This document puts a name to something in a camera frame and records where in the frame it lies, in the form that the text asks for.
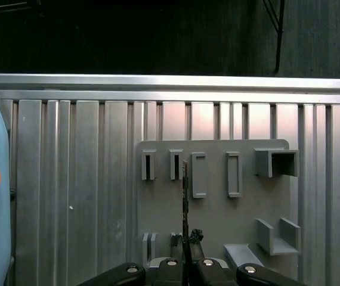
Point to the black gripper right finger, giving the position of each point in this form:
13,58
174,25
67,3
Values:
211,274

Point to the grey plastic parts rack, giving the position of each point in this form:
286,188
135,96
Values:
217,214

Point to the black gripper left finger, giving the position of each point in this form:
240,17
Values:
170,274

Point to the blue RAM stick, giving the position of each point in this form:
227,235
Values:
185,190

